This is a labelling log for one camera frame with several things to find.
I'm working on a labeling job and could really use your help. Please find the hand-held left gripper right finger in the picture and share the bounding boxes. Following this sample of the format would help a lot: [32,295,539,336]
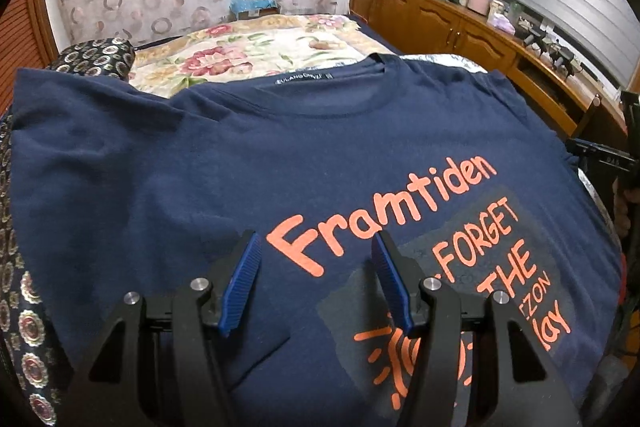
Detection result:
[371,231,583,427]

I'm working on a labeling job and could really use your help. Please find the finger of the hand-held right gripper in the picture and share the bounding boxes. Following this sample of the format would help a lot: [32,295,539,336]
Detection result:
[566,138,626,166]

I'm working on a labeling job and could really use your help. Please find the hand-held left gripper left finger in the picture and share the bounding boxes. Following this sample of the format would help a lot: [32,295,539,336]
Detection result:
[62,229,263,427]

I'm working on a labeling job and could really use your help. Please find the navy blue printed t-shirt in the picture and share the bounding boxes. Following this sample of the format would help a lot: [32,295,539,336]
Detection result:
[9,53,623,427]

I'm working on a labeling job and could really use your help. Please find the person's right hand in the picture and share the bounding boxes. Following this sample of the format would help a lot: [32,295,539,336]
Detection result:
[616,187,634,240]

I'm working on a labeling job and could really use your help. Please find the blue floral white sheet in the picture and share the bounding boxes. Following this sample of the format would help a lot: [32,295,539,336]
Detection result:
[447,57,489,74]

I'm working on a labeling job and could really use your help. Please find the purple soft pouch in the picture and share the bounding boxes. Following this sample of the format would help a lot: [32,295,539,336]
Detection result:
[487,14,516,34]

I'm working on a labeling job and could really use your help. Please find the wooden side cabinet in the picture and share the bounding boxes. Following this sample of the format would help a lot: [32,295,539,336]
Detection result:
[348,0,632,148]

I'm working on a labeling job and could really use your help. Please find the dark medallion patterned cloth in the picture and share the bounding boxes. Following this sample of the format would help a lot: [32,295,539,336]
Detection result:
[0,107,76,427]

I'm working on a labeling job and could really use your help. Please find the pink floral blanket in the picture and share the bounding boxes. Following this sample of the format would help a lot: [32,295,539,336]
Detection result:
[127,13,401,100]

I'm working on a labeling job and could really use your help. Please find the dark medallion patterned pillow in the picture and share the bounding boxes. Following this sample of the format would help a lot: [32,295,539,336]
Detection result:
[47,38,137,80]

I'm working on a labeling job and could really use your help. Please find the blue plastic bag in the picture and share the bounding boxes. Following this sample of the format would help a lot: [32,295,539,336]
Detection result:
[229,0,281,20]

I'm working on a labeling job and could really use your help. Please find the wooden louvred wardrobe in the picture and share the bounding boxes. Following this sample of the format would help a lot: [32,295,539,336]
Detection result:
[0,0,62,110]

